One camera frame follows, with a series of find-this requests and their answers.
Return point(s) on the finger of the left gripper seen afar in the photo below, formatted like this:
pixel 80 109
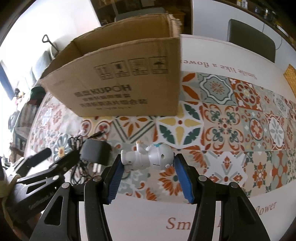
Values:
pixel 23 165

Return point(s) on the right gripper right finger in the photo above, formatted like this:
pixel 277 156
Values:
pixel 238 219

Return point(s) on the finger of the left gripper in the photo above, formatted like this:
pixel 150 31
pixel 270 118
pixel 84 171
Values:
pixel 59 168

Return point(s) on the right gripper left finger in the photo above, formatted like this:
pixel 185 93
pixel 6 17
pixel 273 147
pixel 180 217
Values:
pixel 60 220

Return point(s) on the black power adapter with cable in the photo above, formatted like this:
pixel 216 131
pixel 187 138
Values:
pixel 93 155

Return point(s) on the white robot cat figurine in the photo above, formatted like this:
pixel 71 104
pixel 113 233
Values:
pixel 159 157

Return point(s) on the striped cushion chair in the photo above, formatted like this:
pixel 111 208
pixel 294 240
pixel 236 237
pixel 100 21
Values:
pixel 24 120

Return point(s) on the patterned tile table runner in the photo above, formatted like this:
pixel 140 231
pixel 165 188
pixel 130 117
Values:
pixel 228 129

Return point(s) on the grey sofa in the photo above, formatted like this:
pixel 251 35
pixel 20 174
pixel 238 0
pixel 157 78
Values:
pixel 41 64

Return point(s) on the brown cardboard box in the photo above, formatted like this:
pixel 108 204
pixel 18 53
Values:
pixel 127 68

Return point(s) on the woven yellow basket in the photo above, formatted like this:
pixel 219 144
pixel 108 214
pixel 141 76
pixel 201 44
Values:
pixel 290 76

